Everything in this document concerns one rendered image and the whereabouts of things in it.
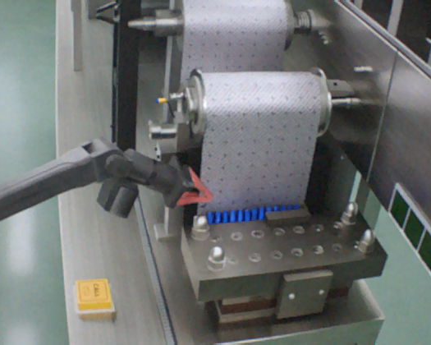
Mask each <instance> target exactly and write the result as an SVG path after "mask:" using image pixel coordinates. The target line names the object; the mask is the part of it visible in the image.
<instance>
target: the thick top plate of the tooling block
mask: <svg viewBox="0 0 431 345"><path fill-rule="evenodd" d="M343 213H344V211H339V212H337V213H328V214H311V215H310V220H309V222H304V223H287V224H282V225H277V226H267V224H266V223H265V220H264V219H263V220H253V221H244V222H234V223H215V224H208V226H209V237H208V238H207V239H205V240H202V241H200V240H195V239H194V238H193V237H192V236H191V231H192V227H193V226H185V227H182V237H181V251H182V254H183V257H184V261H185V262H186V268H187V270H188V274H189V276H190V281H191V284H192V287H193V288H194V290H195V295H196V297H197V301H210V300H217V299H224V298H232V297H245V296H253V295H259V294H266V293H274V292H280V287H281V282H282V276H283V275H284V274H295V273H299V272H303V271H310V270H318V269H328V268H330V269H331V271H332V273H333V275H332V280H331V282H330V284H334V283H346V282H348V281H354V280H361V279H367V278H373V277H380V276H381V275H382V272H383V268H384V265H385V263H386V260H387V252H386V251H385V250H384V249H383V248H384V247H383V246H382V245H381V243H380V242H379V239H378V238H377V237H376V235H375V238H374V251H372V252H370V253H364V252H362V251H361V250H360V249H359V248H358V247H357V244H358V243H359V242H360V239H361V236H363V234H364V232H365V231H366V230H368V229H371V227H370V226H369V224H368V222H367V221H366V220H365V218H364V216H363V214H362V213H361V212H360V210H359V209H358V210H357V215H356V223H355V224H352V225H350V224H346V223H344V222H343V221H342V220H341V216H342V215H343ZM215 246H220V247H221V248H222V249H223V251H224V256H225V258H226V259H225V265H226V267H225V269H224V270H223V271H220V272H213V271H211V270H209V269H208V268H207V266H206V263H207V262H208V257H209V255H210V251H211V250H212V249H213V248H214V247H215Z"/></svg>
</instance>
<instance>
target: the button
mask: <svg viewBox="0 0 431 345"><path fill-rule="evenodd" d="M76 299H77V301H78V310H79V311H91V310H104V309H112V302H111V296H110V289H109V285H108V280H107V279H98V280H96V279H91V280H83V281H79V280H76Z"/></svg>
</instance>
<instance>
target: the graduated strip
mask: <svg viewBox="0 0 431 345"><path fill-rule="evenodd" d="M134 207H135V215H136V218H137V223H138V227H139V231H140V238H141V242H142V247H143V250H144V253H145V258H146V261H147V265H148V269H149V276H150V280H151V284H152V288H153V291H154V296H155V299H156V302H157V306H158V313H159V316H160V320H161V324H162V327H163V334H164V337H165V341H166V344H167V345H178V342H177V337H176V333H175V330H174V327H173V322H172V317H171V316H170V313H169V310H168V307H167V301H166V297H165V294H164V290H163V285H162V280H161V277H160V273H159V270H158V265H157V264H156V259H155V256H154V249H153V246H152V242H151V238H150V235H149V229H148V225H147V222H146V217H145V214H144V207H143V203H142V199H141V196H140V193H139V195H138V196H137V198H136V200H135V203H134Z"/></svg>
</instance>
